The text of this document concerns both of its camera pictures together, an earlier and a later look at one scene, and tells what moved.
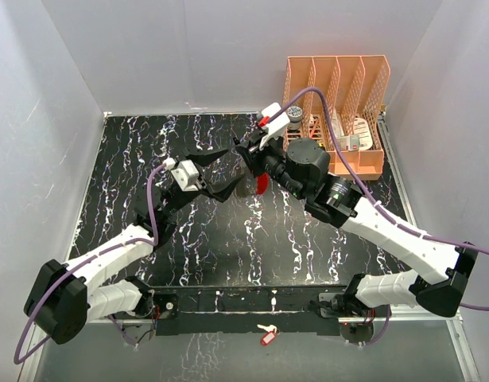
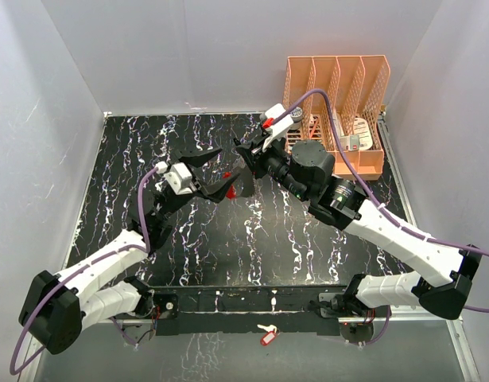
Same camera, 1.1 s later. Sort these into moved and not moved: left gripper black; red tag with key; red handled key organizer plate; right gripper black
Moved: red handled key organizer plate
Not moved: right gripper black; left gripper black; red tag with key
